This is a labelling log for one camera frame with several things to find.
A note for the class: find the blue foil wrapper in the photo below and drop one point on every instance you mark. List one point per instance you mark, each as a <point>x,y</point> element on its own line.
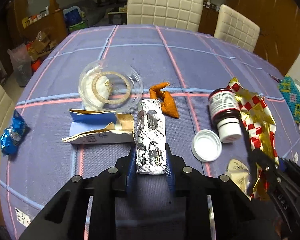
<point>13,135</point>

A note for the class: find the white tissue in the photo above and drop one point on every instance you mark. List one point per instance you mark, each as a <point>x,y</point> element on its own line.
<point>89,91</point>

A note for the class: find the orange peel piece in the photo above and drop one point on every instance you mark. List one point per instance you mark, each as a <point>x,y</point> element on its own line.
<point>168,105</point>

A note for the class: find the white bottle cap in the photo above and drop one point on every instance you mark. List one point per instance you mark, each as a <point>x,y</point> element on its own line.
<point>206,146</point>

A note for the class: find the green shopping bag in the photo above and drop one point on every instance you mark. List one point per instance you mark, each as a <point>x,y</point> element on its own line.
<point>78,26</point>

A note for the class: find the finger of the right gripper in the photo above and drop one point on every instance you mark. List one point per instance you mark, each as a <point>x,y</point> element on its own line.
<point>252,158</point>

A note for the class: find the wooden door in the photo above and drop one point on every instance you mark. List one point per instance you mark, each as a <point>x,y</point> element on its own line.
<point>279,21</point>

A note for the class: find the wooden partition counter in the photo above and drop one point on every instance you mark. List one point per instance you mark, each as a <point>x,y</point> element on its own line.
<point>53,25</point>

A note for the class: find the coffee table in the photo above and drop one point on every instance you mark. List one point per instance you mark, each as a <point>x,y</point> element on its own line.
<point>118,13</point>

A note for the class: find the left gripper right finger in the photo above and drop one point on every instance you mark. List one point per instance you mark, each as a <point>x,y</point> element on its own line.
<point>215,206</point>

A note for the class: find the silver pill blister pack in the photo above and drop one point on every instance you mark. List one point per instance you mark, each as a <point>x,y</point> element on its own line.
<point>150,138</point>

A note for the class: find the cream chair far right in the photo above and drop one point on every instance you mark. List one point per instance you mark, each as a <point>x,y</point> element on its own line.
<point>235,28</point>

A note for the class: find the cardboard boxes pile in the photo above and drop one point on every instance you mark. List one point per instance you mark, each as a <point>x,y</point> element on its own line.
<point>40,46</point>

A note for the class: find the beaded tissue box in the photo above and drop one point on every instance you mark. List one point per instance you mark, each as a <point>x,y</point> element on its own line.
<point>291,94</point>

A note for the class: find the grey plastic bag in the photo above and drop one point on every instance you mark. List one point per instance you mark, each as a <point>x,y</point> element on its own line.
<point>21,63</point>

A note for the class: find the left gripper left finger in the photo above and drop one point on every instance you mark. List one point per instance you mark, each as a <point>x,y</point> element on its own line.
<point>84,208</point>

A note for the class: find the orange bucket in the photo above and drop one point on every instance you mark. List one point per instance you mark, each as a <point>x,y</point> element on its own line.
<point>35,65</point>

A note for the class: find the red gold checkered wrapper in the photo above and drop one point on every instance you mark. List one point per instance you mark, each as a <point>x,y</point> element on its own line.
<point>260,125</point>

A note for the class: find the cream chair far middle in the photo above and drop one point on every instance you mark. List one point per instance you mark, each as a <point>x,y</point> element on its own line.
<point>180,14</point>

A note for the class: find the brown medicine bottle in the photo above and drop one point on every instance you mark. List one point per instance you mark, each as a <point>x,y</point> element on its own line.
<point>225,114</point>

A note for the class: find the torn blue white carton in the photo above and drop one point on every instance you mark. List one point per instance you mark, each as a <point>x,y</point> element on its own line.
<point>96,127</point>

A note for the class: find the clear plastic round lid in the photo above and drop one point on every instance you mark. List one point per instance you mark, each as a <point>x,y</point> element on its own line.
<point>127,88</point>

